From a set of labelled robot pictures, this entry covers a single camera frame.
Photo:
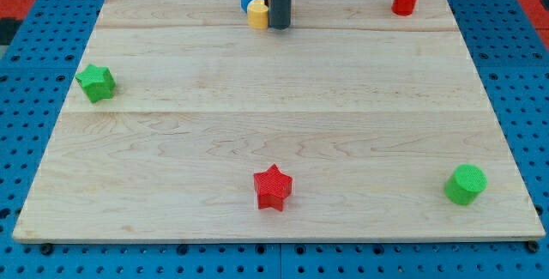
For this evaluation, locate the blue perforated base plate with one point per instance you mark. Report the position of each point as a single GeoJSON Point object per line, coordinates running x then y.
{"type": "Point", "coordinates": [35, 75]}

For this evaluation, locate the yellow heart block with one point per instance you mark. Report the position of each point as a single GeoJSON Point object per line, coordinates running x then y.
{"type": "Point", "coordinates": [257, 14]}

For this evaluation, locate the green cylinder block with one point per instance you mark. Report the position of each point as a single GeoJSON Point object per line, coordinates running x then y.
{"type": "Point", "coordinates": [465, 184]}

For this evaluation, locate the green star block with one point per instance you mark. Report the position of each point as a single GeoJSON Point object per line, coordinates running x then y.
{"type": "Point", "coordinates": [96, 83]}

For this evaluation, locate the red cylinder block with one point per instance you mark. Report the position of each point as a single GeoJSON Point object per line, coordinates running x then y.
{"type": "Point", "coordinates": [403, 7]}

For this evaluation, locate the red star block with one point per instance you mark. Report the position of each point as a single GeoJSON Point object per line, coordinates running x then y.
{"type": "Point", "coordinates": [272, 187]}

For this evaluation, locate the light wooden board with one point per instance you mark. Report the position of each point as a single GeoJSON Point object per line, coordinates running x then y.
{"type": "Point", "coordinates": [369, 112]}

